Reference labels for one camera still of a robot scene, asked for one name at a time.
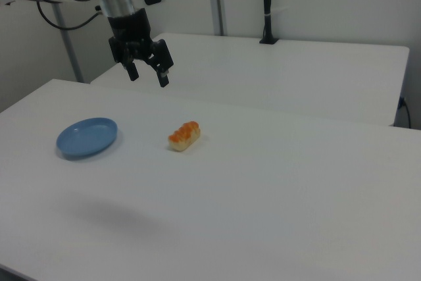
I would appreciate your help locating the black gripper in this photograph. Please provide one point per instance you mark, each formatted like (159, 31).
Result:
(130, 29)

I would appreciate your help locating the orange glazed bread loaf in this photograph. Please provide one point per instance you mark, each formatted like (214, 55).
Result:
(184, 136)

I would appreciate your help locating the blue round plate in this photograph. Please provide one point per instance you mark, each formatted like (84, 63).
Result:
(85, 137)

